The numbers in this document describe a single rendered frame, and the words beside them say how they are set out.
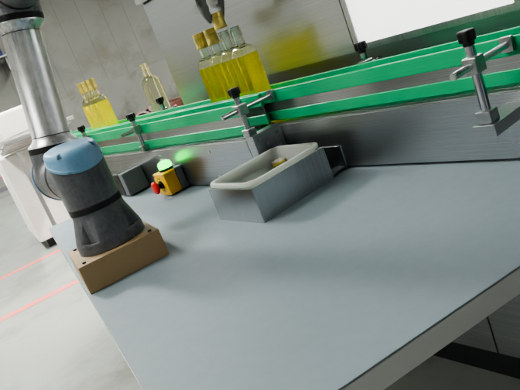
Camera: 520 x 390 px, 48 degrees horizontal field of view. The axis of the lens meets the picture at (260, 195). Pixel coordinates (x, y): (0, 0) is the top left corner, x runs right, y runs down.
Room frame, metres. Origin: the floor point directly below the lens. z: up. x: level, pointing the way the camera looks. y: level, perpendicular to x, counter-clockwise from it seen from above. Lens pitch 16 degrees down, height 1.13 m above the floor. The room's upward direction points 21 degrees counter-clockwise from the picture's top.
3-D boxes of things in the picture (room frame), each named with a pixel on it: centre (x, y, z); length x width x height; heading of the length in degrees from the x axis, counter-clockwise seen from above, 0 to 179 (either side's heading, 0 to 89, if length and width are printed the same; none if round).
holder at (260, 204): (1.31, -0.06, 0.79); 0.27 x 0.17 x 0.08; 123
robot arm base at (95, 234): (1.26, 0.34, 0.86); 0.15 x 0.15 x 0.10
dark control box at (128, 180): (2.00, 0.40, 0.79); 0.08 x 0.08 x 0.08; 33
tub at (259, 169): (1.29, -0.03, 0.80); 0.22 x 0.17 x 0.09; 123
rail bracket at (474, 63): (0.91, -0.40, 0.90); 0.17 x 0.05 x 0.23; 123
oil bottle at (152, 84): (2.30, 0.23, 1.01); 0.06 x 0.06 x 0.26; 34
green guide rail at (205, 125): (2.20, 0.45, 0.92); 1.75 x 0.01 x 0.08; 33
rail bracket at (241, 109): (1.44, -0.05, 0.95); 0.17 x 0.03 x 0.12; 123
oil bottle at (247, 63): (1.61, -0.10, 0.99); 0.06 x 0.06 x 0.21; 33
